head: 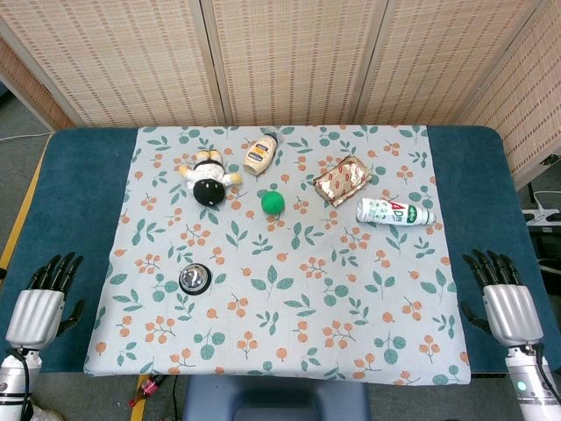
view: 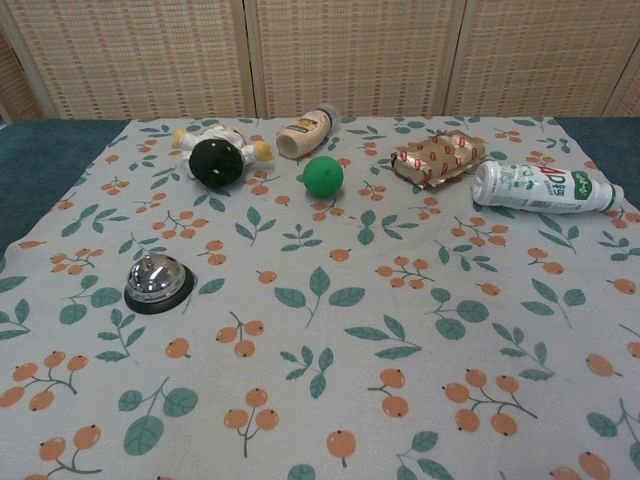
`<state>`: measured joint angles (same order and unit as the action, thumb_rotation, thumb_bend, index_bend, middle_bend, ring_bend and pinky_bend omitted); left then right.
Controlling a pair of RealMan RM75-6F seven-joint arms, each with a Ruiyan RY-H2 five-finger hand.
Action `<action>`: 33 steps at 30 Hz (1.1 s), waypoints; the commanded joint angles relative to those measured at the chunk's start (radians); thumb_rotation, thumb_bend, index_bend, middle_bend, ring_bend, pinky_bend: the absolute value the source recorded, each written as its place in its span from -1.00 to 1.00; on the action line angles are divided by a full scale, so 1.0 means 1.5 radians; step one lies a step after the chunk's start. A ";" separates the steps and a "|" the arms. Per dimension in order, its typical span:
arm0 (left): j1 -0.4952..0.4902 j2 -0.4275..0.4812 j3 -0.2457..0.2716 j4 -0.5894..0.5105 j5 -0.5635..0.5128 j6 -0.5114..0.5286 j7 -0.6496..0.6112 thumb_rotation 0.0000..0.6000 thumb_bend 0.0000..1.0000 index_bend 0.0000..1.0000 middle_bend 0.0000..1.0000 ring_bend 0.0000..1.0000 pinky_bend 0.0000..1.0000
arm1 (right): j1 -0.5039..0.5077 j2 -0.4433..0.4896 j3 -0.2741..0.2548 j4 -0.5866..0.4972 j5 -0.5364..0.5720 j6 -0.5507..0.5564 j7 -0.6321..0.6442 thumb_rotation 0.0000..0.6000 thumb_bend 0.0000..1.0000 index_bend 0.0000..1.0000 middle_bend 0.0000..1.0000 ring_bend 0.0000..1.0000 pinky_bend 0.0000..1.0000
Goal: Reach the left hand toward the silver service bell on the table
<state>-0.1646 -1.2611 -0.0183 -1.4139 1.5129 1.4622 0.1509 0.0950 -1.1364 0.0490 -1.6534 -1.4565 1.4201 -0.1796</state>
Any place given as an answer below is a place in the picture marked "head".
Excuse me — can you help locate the red cola bottle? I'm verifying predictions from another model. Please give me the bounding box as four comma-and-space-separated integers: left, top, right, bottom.
127, 375, 164, 407

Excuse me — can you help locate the silver call bell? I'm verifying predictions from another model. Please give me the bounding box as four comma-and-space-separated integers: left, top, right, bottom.
178, 262, 214, 296

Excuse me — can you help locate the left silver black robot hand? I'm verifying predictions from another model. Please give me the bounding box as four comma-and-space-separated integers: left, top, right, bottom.
4, 253, 87, 351

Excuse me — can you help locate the green ball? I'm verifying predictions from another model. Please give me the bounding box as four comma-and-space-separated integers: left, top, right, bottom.
260, 189, 286, 216

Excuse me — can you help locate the white cable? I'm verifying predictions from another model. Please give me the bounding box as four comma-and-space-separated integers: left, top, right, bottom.
0, 130, 53, 142

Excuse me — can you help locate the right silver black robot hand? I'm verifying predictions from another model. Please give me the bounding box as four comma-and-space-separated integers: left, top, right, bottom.
459, 248, 546, 351

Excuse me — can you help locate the bamboo folding screen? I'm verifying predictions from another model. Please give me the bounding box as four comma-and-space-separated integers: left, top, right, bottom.
0, 0, 561, 191

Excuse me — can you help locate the floral patterned tablecloth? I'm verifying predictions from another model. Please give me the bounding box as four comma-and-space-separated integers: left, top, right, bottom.
82, 125, 472, 387

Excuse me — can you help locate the white green drink bottle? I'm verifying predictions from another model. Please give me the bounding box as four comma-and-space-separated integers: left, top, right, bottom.
355, 196, 437, 227

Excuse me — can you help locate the beige mayonnaise squeeze bottle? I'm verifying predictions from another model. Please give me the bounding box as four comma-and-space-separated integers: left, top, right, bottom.
242, 132, 281, 177

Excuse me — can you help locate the gold red snack packet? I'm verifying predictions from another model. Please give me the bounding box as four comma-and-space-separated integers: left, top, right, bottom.
312, 156, 373, 208

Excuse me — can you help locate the plush doll black head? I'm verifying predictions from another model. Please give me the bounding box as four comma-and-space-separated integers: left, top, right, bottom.
178, 149, 244, 207

